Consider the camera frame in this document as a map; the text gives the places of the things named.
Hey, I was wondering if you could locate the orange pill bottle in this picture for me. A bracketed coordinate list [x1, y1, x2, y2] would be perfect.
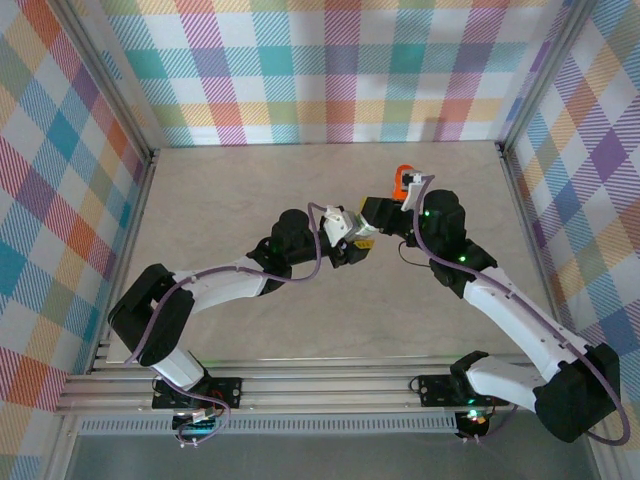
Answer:
[391, 163, 416, 199]

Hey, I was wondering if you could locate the small controller board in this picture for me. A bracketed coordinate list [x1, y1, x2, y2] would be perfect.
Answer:
[172, 407, 221, 441]
[457, 407, 489, 439]

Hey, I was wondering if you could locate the aluminium corner strut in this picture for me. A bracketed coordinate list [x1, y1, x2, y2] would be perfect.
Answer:
[579, 408, 619, 480]
[44, 413, 84, 480]

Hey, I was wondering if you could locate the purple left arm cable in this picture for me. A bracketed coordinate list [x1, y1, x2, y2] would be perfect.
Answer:
[124, 202, 334, 447]

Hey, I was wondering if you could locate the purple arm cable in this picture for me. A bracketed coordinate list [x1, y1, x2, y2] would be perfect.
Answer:
[399, 174, 632, 446]
[124, 202, 334, 447]

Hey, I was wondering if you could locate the aluminium side rail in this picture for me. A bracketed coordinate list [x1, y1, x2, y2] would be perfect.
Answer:
[497, 142, 576, 369]
[87, 147, 162, 375]

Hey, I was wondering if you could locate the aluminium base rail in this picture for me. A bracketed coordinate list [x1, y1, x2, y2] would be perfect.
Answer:
[54, 339, 604, 416]

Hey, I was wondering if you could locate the aluminium frame post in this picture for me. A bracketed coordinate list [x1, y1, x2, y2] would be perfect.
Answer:
[58, 0, 160, 161]
[497, 0, 591, 151]

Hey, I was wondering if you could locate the grey slotted cable duct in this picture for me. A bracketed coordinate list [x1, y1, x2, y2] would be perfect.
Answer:
[79, 413, 459, 435]

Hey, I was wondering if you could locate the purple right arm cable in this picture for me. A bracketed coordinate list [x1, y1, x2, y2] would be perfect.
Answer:
[399, 174, 632, 446]

